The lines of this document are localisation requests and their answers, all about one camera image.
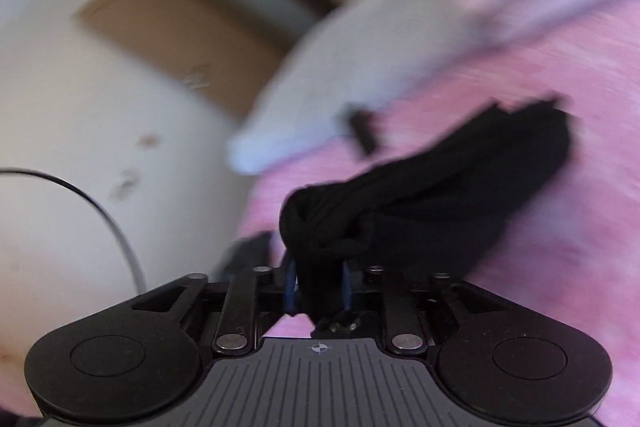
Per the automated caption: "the brown wooden door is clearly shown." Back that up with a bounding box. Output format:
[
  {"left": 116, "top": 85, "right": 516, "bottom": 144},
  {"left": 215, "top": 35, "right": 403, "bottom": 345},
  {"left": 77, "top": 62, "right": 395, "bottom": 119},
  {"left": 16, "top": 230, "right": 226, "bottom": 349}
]
[{"left": 77, "top": 0, "right": 285, "bottom": 119}]

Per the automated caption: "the black zip jacket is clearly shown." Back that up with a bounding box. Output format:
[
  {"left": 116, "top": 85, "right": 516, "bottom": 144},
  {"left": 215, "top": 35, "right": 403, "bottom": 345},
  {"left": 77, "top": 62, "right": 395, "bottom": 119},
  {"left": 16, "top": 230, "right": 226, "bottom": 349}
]
[{"left": 279, "top": 98, "right": 572, "bottom": 329}]

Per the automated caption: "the pink rose bed sheet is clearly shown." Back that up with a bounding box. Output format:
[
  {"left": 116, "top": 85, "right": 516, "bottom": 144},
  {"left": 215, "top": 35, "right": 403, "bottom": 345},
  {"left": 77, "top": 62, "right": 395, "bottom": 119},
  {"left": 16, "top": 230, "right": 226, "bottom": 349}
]
[{"left": 228, "top": 0, "right": 613, "bottom": 426}]

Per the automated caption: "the black cable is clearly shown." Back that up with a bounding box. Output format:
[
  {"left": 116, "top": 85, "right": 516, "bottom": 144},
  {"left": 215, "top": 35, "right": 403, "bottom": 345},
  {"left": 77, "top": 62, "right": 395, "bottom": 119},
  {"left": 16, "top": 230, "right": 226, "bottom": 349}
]
[{"left": 0, "top": 167, "right": 148, "bottom": 293}]

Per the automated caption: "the lilac folded blanket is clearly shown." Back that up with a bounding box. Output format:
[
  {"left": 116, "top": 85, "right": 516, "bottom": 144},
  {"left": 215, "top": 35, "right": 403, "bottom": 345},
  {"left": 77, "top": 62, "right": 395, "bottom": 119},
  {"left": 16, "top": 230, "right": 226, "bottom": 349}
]
[{"left": 227, "top": 0, "right": 605, "bottom": 176}]

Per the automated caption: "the small black remote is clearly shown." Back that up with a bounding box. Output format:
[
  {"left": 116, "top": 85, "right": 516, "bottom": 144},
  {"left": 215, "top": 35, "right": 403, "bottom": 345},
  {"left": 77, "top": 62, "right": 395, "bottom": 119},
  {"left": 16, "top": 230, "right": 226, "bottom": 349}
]
[{"left": 346, "top": 106, "right": 378, "bottom": 157}]

